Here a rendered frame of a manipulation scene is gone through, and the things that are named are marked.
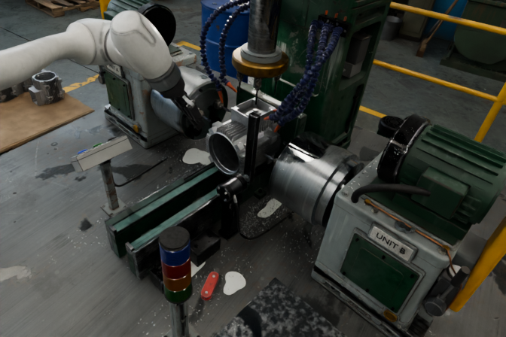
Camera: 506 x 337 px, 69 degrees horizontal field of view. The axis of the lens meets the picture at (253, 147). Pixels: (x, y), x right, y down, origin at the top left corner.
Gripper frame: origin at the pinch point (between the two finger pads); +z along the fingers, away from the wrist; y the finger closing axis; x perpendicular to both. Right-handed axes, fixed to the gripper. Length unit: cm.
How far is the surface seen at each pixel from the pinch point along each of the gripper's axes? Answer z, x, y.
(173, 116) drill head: 10.8, 0.4, 18.8
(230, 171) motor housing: 21.8, 3.2, -8.5
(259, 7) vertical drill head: -21.2, -32.0, -7.4
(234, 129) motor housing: 9.2, -6.8, -7.0
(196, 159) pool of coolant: 37.6, 4.4, 17.8
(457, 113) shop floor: 258, -218, -27
